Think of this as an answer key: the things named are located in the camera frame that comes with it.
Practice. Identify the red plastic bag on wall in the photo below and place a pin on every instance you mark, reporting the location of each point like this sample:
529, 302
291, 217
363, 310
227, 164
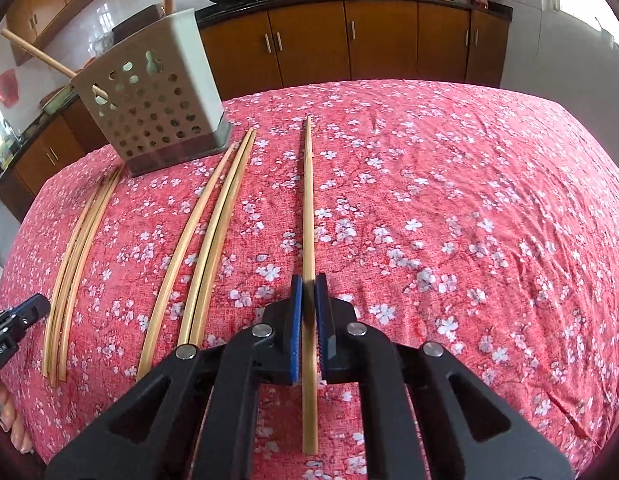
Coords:
9, 88

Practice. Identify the beige perforated utensil holder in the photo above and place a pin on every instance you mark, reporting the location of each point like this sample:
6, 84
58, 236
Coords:
154, 97

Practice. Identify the dark cutting board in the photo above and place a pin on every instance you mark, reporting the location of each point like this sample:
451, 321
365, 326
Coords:
137, 22

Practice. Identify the lower wooden cabinets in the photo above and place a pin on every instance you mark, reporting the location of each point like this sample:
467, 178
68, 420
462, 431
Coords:
295, 42

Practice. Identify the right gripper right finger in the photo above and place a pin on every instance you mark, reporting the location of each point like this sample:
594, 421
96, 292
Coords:
425, 414

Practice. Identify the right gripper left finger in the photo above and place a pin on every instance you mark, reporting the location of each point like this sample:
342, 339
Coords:
194, 415

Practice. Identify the green bowl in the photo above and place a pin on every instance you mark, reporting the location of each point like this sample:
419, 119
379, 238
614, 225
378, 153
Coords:
56, 100

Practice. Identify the person's left hand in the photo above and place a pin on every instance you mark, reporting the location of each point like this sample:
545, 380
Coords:
13, 423

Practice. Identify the red floral tablecloth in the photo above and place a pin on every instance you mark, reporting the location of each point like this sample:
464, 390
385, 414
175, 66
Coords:
483, 219

